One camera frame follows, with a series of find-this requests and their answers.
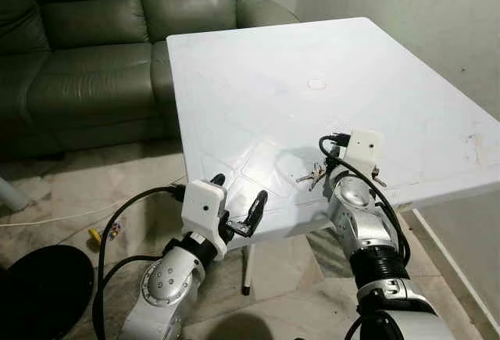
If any silver key bunch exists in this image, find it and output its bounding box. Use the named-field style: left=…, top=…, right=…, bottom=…
left=295, top=163, right=327, bottom=192

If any straight white table leg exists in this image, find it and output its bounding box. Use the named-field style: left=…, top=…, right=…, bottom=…
left=241, top=243, right=255, bottom=296

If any white plastic table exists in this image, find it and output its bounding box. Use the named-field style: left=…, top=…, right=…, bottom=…
left=166, top=17, right=500, bottom=333

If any yellow colourful small toy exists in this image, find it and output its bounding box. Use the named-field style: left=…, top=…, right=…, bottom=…
left=87, top=224, right=123, bottom=245

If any dark green leather sofa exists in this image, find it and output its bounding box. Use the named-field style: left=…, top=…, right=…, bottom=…
left=0, top=0, right=302, bottom=161

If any black round stool seat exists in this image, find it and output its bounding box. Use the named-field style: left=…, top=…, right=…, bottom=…
left=0, top=245, right=95, bottom=340

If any grey pipe end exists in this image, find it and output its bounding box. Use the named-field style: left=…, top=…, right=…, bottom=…
left=0, top=179, right=19, bottom=213

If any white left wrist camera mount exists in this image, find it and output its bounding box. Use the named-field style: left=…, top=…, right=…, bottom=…
left=181, top=181, right=230, bottom=240

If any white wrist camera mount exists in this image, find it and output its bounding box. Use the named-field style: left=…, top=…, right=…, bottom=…
left=181, top=181, right=230, bottom=240
left=343, top=129, right=384, bottom=174

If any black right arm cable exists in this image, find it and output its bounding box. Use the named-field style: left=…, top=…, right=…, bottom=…
left=318, top=134, right=412, bottom=267

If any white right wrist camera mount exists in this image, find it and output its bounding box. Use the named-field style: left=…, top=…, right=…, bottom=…
left=343, top=129, right=384, bottom=174

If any thin white floor cable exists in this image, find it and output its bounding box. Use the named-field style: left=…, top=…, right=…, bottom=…
left=0, top=174, right=188, bottom=228

